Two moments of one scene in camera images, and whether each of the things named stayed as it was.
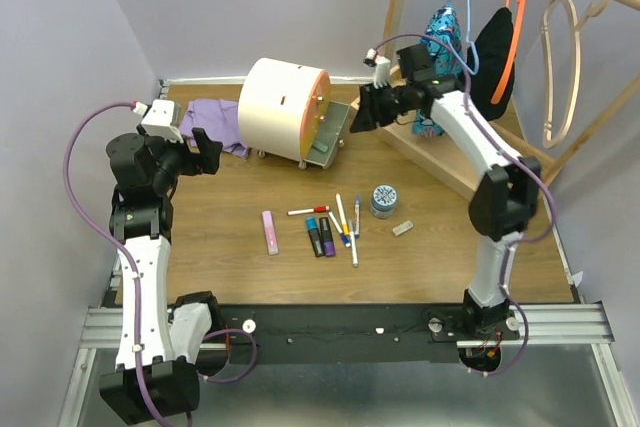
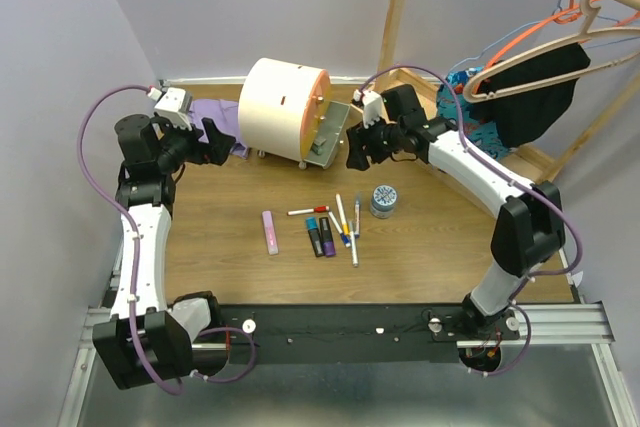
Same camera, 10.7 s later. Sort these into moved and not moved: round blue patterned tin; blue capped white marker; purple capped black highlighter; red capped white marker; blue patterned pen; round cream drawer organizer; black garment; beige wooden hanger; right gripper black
Moved: beige wooden hanger; black garment; right gripper black
Not moved: purple capped black highlighter; round blue patterned tin; blue patterned pen; blue capped white marker; round cream drawer organizer; red capped white marker
